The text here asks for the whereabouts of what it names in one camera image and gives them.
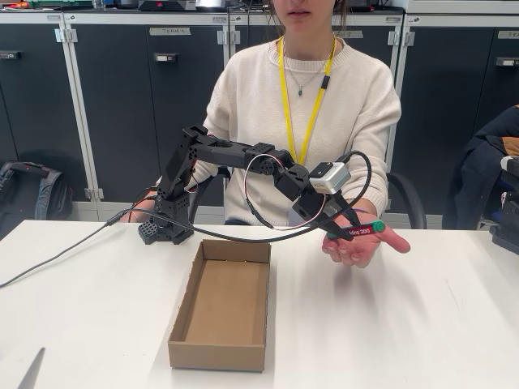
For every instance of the black grey backpack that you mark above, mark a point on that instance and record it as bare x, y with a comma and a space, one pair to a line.
32, 194

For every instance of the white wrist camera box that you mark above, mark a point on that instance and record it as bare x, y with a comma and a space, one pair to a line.
330, 180

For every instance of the dark jacket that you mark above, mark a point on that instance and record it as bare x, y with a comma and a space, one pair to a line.
486, 162

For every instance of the grey box device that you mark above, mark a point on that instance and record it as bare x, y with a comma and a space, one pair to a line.
211, 4

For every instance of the purple wristband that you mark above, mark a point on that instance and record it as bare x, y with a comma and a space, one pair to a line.
363, 210

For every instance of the brown cardboard box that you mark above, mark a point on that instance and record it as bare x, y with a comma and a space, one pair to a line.
219, 356

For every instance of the clear glass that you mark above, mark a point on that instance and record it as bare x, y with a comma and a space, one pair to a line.
100, 4

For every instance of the black device with red logo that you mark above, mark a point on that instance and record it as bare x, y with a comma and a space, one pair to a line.
166, 5

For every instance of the orange red tool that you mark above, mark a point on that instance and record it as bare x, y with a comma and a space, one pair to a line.
14, 5

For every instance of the green red marker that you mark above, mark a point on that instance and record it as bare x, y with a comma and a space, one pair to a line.
365, 231

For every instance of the green flat object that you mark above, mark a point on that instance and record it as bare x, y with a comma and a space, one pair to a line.
61, 4

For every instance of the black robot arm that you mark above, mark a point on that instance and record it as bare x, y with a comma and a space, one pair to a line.
219, 152

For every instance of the grey tape label TEAM 4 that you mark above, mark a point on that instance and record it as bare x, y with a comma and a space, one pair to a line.
170, 31

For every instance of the person in cream sweater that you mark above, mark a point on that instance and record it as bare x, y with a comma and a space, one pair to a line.
259, 101

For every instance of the person's left hand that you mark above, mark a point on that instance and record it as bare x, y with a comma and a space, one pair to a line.
361, 251

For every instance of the left forearm in cream sleeve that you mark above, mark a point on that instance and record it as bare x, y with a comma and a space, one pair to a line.
379, 194

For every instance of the pale badge card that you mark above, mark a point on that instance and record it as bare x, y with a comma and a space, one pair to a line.
290, 219

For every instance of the grey tape label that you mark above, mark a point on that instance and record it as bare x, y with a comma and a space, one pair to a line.
353, 35
509, 34

